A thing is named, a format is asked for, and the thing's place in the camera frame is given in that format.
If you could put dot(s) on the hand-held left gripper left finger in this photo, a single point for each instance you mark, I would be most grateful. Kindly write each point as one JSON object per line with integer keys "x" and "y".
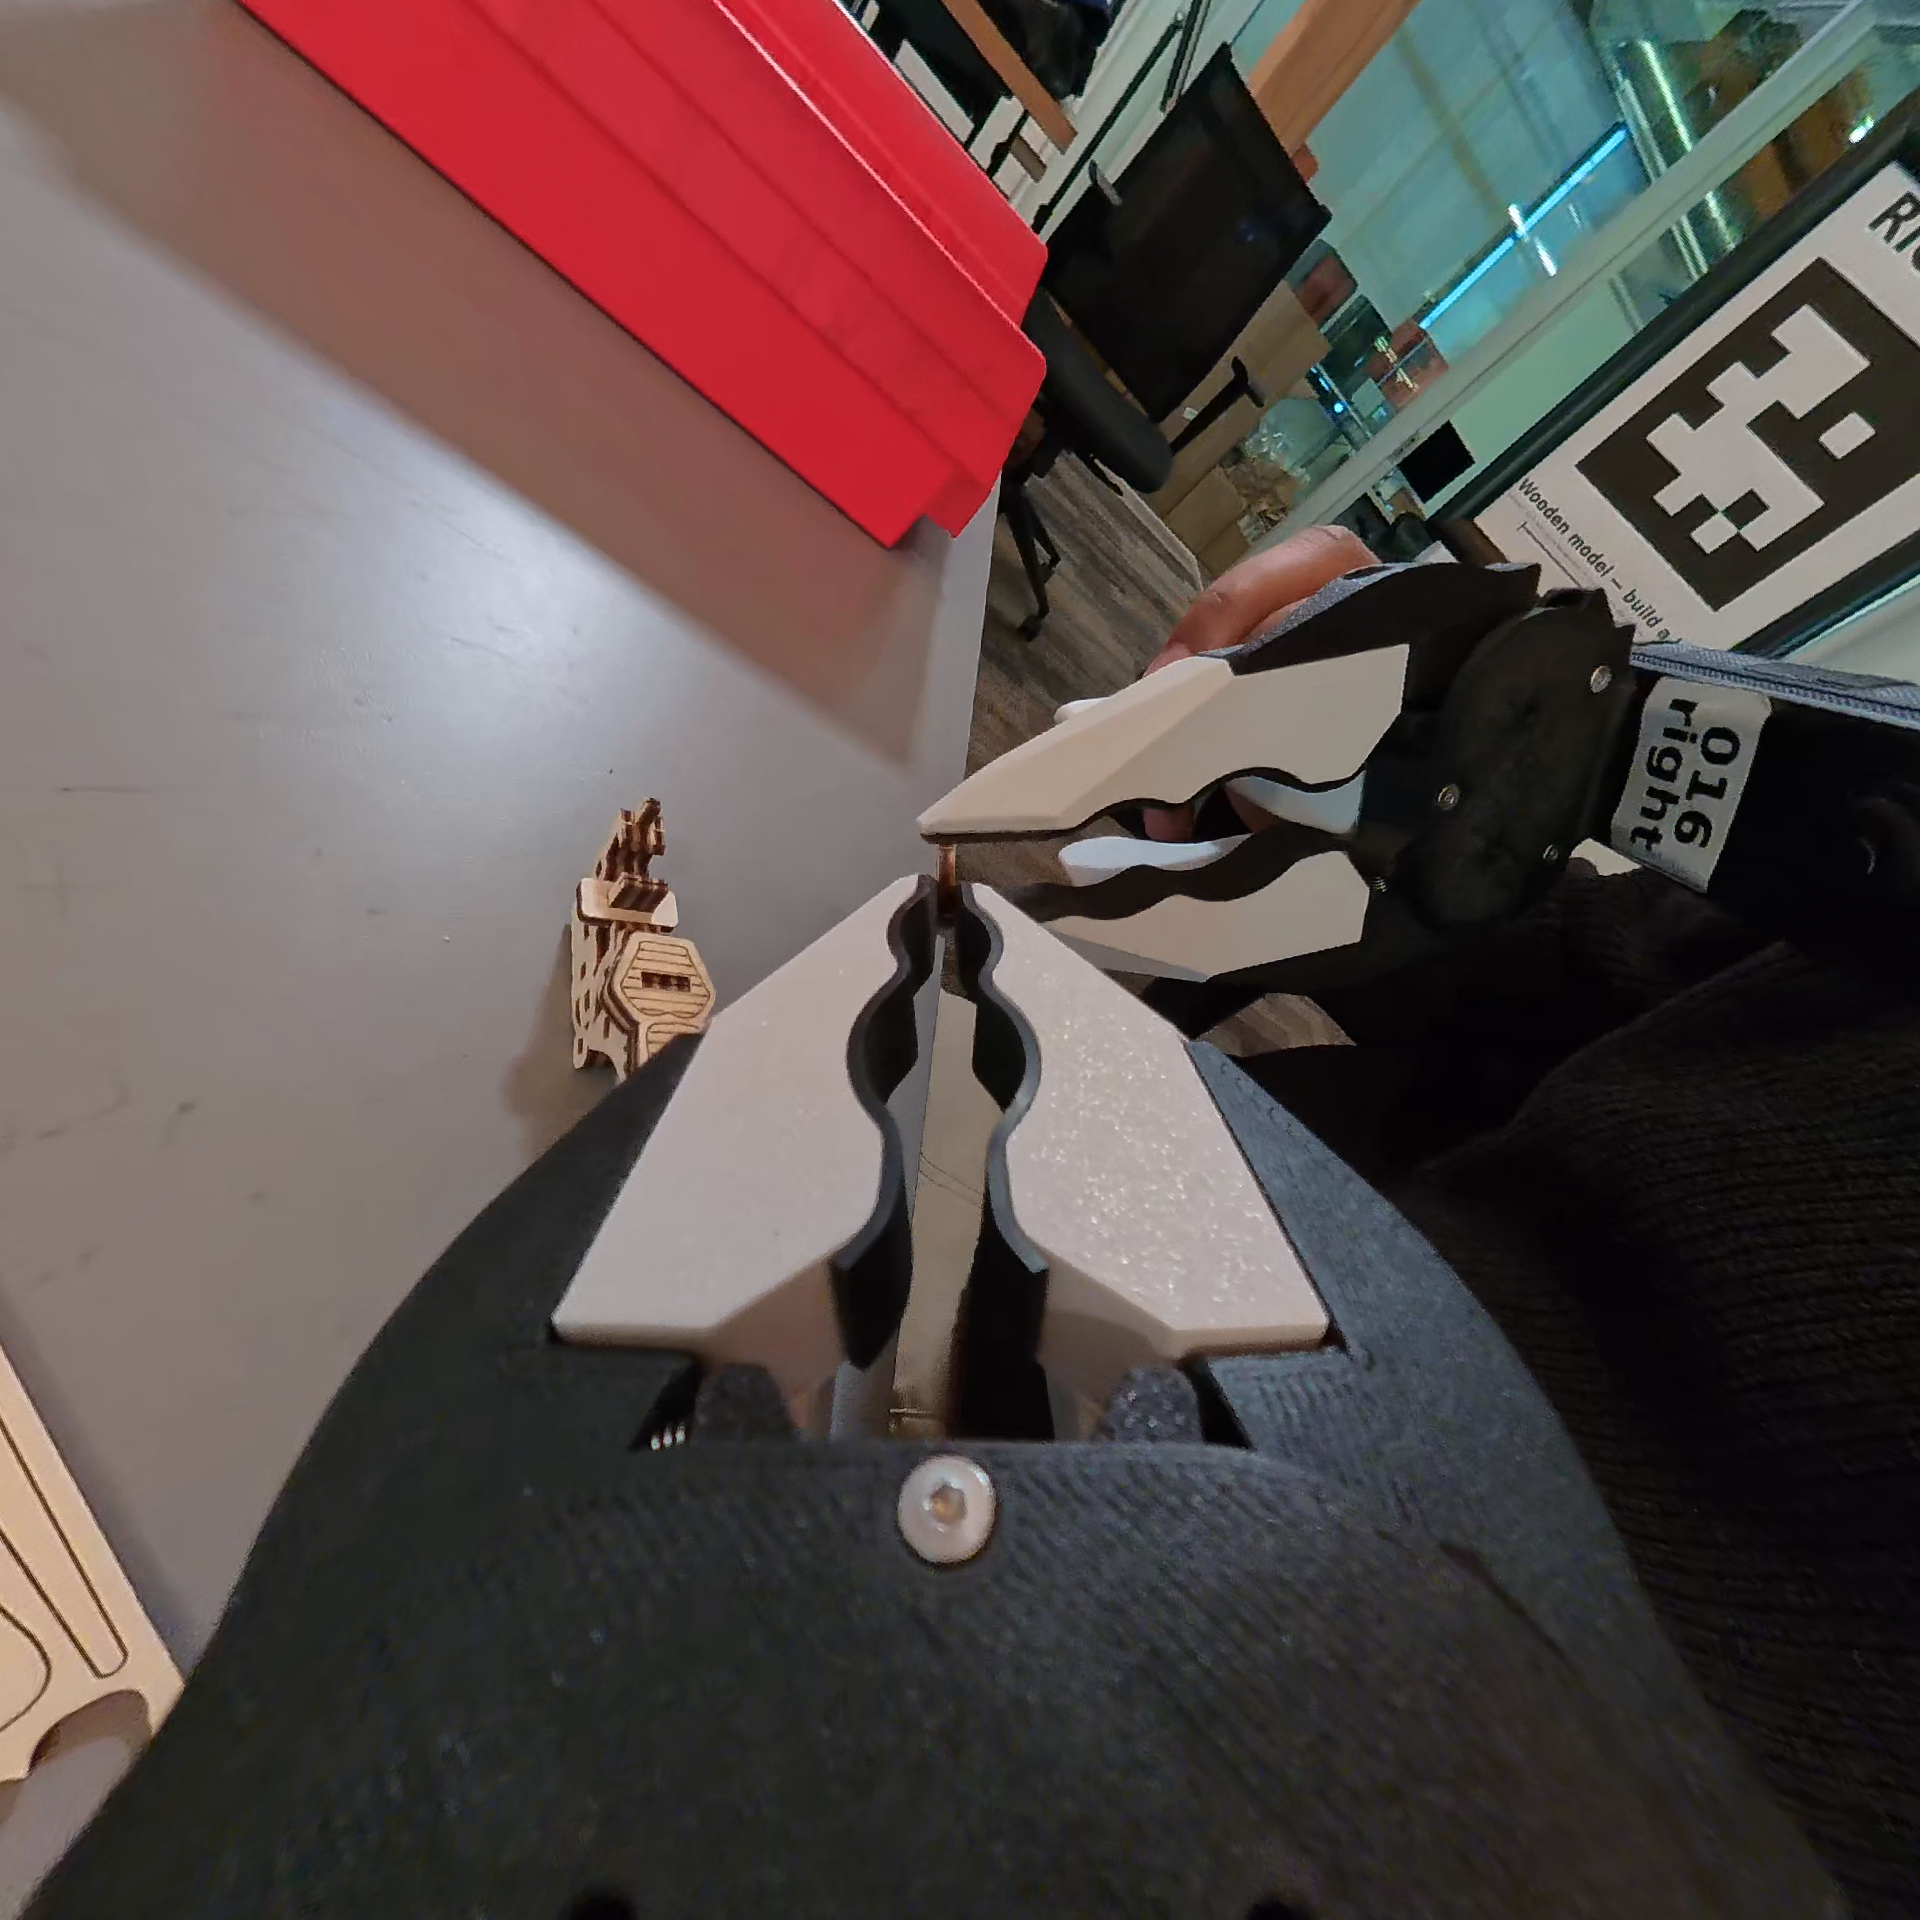
{"x": 749, "y": 1185}

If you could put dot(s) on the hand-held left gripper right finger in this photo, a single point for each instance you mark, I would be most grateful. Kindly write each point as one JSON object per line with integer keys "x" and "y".
{"x": 1154, "y": 1185}

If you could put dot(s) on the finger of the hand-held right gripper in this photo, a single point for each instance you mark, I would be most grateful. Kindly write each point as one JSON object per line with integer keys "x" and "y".
{"x": 1199, "y": 721}
{"x": 1274, "y": 915}

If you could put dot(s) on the wooden puzzle model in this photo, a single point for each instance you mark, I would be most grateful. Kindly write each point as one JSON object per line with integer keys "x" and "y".
{"x": 637, "y": 974}

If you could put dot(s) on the small figure-eight wooden piece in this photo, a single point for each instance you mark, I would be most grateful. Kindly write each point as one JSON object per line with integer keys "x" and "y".
{"x": 946, "y": 872}

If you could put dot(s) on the grey desk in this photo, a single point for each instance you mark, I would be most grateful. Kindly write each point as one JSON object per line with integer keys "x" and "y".
{"x": 299, "y": 750}

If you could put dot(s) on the person's right hand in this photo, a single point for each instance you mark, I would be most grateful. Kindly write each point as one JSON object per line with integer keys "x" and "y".
{"x": 1274, "y": 585}

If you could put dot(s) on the cardboard box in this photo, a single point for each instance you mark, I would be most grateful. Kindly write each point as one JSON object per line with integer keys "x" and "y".
{"x": 1199, "y": 510}

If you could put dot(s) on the black office chair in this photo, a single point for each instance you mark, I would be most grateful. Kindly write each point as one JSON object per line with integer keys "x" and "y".
{"x": 1095, "y": 405}

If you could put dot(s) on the person's black knit sweater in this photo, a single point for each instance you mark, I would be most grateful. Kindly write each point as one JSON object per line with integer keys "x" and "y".
{"x": 1649, "y": 1276}

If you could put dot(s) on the wooden ceiling beam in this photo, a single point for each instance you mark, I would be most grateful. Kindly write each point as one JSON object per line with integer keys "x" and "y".
{"x": 1328, "y": 59}

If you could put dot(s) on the red plastic bin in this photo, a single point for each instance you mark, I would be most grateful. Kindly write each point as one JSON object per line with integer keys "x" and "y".
{"x": 676, "y": 197}

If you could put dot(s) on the laser-cut wooden parts sheet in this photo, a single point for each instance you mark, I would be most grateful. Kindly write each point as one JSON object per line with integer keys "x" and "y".
{"x": 44, "y": 1500}

